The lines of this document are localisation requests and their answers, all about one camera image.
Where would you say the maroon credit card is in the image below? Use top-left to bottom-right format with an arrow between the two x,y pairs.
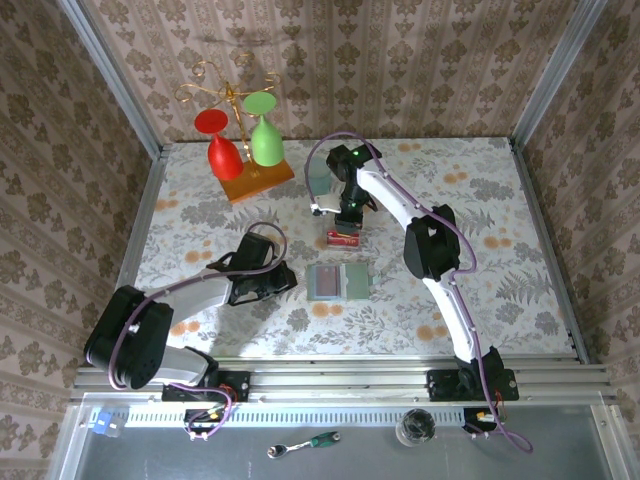
317,266 -> 343,299

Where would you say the frosted teal cup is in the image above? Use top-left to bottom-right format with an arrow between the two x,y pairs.
304,158 -> 334,197

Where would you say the floral tablecloth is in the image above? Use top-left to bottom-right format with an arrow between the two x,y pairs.
115,137 -> 574,359

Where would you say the green wine glass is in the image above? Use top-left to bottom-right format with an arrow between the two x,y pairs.
242,91 -> 285,168

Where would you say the red wine glass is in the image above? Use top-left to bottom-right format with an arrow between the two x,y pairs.
193,108 -> 245,182

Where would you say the black connector block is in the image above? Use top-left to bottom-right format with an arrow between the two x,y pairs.
183,408 -> 232,435
462,407 -> 506,435

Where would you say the clear glass jar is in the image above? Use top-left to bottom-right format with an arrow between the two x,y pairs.
394,408 -> 437,448

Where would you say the grey metal shelf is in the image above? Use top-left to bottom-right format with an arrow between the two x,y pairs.
47,392 -> 640,480

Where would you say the small blue plastic part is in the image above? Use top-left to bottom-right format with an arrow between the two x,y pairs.
89,408 -> 124,439

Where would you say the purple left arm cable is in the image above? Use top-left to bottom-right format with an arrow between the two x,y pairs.
107,221 -> 290,444

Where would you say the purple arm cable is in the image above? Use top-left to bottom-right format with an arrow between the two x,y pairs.
107,221 -> 290,444
304,131 -> 535,454

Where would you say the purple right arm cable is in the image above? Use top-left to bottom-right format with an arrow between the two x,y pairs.
304,131 -> 535,454

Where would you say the gold wire rack wooden base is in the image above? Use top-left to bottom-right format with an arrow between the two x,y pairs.
173,52 -> 296,205

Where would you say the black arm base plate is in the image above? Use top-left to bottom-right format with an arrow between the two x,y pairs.
426,368 -> 520,403
162,369 -> 251,404

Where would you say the aluminium front frame rail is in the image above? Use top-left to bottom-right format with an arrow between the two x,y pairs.
69,355 -> 619,404

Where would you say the white slotted cable duct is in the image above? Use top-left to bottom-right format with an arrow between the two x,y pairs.
124,407 -> 501,429

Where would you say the aluminium side rail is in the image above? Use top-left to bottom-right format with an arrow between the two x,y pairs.
94,144 -> 174,366
507,137 -> 591,364

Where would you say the green handled ratchet wrench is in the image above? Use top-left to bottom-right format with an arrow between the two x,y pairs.
266,430 -> 342,460

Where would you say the aluminium frame post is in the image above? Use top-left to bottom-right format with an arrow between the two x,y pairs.
508,0 -> 610,151
55,0 -> 169,161

